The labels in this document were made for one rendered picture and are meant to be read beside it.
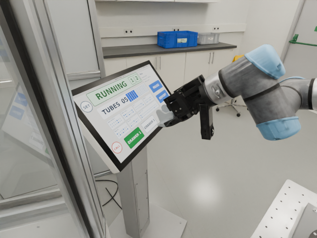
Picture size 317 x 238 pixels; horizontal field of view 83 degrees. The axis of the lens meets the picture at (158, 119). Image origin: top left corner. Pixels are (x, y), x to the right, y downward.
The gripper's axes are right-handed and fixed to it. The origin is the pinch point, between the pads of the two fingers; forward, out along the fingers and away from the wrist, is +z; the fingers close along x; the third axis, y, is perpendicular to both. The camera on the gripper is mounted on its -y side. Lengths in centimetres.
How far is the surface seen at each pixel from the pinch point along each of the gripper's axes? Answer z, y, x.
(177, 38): 82, 61, -247
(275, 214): -11, -53, -12
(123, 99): 15.0, 14.8, -6.5
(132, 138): 14.9, 0.5, 1.1
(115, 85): 15.0, 21.3, -7.5
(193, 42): 72, 42, -271
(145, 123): 14.9, 1.5, -9.3
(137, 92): 15.0, 14.3, -16.4
